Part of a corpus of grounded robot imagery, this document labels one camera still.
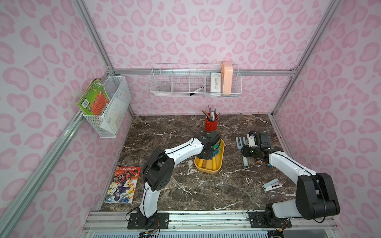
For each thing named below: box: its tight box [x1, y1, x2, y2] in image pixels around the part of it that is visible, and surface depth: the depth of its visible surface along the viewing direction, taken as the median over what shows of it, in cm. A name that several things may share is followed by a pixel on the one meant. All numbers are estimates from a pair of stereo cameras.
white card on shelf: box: [210, 72, 222, 97], surface depth 93 cm
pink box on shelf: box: [221, 60, 234, 95], surface depth 84 cm
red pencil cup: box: [204, 116, 219, 133], surface depth 109 cm
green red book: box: [76, 78, 111, 116], surface depth 73 cm
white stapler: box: [261, 178, 283, 192], surface depth 84 cm
